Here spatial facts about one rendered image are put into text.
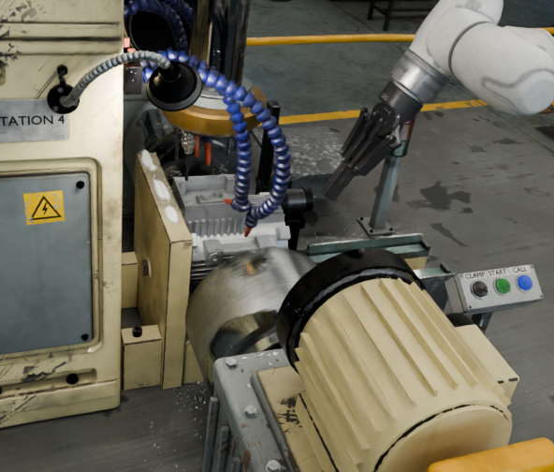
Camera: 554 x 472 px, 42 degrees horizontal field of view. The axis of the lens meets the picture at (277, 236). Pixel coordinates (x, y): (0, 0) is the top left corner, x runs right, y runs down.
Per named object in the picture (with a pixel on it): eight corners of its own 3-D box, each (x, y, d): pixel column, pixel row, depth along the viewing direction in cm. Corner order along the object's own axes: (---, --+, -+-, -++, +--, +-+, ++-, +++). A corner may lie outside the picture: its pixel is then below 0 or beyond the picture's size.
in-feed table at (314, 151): (277, 214, 191) (283, 176, 185) (246, 165, 212) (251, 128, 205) (357, 207, 200) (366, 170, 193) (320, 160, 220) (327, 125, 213)
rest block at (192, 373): (182, 385, 137) (185, 339, 131) (173, 360, 143) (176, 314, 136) (211, 380, 139) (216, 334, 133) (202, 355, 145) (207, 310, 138)
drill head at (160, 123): (142, 255, 150) (145, 149, 136) (110, 159, 181) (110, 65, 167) (255, 243, 159) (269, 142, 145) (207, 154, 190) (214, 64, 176)
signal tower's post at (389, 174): (369, 236, 189) (405, 88, 165) (356, 219, 195) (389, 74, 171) (395, 233, 191) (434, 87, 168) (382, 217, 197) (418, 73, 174)
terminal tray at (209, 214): (182, 240, 129) (185, 207, 125) (170, 208, 137) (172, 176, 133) (246, 235, 133) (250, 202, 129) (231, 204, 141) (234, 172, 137)
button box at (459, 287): (453, 317, 132) (469, 310, 128) (443, 281, 134) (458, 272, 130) (529, 306, 138) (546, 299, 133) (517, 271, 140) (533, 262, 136)
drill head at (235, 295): (234, 533, 101) (254, 412, 86) (175, 352, 128) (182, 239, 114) (390, 494, 109) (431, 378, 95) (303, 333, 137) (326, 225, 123)
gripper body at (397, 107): (383, 72, 127) (351, 114, 130) (405, 92, 121) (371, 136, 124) (410, 91, 131) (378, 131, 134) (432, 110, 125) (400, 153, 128)
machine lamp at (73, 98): (56, 154, 85) (51, 53, 78) (47, 112, 94) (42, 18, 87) (203, 147, 92) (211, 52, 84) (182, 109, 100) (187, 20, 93)
